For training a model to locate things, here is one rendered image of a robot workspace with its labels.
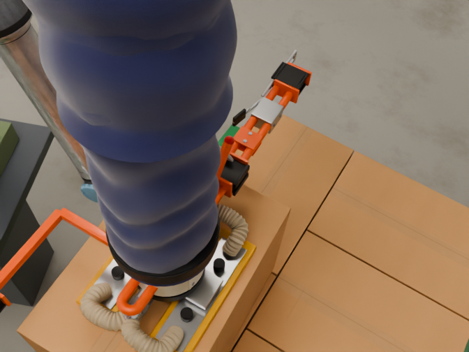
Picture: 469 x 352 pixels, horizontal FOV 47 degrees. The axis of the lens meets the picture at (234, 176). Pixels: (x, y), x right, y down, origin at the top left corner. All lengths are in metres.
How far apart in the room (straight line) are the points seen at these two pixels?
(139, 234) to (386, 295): 1.09
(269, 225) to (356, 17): 2.25
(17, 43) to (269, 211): 0.72
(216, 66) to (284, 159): 1.39
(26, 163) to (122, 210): 0.97
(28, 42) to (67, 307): 0.59
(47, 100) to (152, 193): 0.49
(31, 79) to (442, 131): 2.27
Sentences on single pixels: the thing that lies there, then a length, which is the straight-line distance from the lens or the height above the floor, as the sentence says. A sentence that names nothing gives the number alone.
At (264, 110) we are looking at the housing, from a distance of 1.40.
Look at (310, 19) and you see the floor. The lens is 3.36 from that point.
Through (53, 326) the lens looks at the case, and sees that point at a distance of 1.32.
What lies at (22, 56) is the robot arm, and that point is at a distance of 1.15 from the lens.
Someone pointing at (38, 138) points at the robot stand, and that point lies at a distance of 1.83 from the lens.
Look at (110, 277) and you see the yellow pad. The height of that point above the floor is 0.97.
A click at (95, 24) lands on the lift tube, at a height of 1.82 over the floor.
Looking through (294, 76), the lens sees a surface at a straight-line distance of 1.48.
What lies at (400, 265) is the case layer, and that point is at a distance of 1.88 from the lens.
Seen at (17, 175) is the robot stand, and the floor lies 0.75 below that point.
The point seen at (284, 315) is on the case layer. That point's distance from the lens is 1.72.
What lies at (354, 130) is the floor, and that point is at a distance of 2.84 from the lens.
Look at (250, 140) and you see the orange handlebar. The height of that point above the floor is 1.09.
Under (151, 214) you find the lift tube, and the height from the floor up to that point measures 1.45.
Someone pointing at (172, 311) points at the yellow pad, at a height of 0.97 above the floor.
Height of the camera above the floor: 2.16
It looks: 57 degrees down
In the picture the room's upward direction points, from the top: 6 degrees clockwise
